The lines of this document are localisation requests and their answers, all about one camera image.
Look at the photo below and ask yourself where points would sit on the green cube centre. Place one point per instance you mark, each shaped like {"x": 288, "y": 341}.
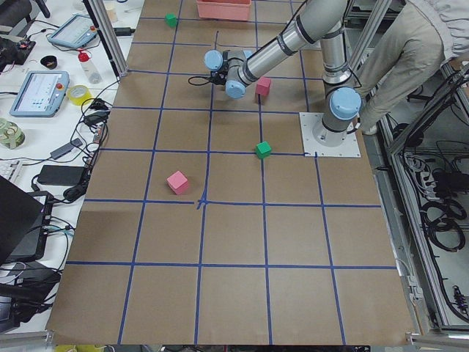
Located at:
{"x": 263, "y": 150}

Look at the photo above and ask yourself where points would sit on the aluminium frame post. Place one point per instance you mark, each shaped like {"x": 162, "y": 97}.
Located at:
{"x": 97, "y": 13}

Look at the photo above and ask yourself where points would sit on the green cube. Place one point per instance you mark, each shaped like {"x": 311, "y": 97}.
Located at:
{"x": 263, "y": 150}
{"x": 171, "y": 20}

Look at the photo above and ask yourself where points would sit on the black bowl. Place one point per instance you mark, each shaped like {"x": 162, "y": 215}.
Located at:
{"x": 50, "y": 62}

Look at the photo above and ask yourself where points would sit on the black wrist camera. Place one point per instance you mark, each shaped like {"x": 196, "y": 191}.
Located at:
{"x": 217, "y": 78}

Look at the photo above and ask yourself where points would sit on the yellow tape roll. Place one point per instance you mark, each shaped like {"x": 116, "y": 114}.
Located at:
{"x": 79, "y": 94}

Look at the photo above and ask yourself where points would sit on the teach pendant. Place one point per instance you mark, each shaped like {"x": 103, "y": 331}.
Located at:
{"x": 75, "y": 33}
{"x": 41, "y": 94}

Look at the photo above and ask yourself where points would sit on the pink bin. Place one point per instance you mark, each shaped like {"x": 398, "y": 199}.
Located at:
{"x": 236, "y": 10}

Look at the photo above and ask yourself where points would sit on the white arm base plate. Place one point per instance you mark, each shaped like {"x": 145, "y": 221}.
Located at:
{"x": 318, "y": 141}

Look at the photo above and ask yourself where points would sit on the green tape rolls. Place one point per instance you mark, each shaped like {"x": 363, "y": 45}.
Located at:
{"x": 11, "y": 135}

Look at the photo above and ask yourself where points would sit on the person in grey clothes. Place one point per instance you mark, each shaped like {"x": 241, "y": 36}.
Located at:
{"x": 424, "y": 36}

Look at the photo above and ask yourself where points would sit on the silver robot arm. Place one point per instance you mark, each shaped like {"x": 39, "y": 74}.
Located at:
{"x": 315, "y": 22}

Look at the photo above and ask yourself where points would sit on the black power adapter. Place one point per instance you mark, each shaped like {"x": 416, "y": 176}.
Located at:
{"x": 53, "y": 175}

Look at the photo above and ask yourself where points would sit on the lower teach pendant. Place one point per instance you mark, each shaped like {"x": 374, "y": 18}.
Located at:
{"x": 41, "y": 94}

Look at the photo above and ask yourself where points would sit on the clear bottle red cap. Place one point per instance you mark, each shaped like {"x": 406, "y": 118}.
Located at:
{"x": 89, "y": 68}

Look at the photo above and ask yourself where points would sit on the green cube far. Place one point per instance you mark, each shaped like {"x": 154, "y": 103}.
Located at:
{"x": 171, "y": 20}

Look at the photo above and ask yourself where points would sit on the upper teach pendant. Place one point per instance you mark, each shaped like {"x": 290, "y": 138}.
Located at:
{"x": 75, "y": 33}

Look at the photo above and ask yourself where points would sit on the pink cube front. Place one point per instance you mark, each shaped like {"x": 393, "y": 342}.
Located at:
{"x": 178, "y": 182}

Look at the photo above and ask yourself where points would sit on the pink cube near arm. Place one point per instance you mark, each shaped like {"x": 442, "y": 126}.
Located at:
{"x": 262, "y": 90}

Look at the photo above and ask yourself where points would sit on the black laptop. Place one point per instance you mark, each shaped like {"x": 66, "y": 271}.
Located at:
{"x": 24, "y": 217}

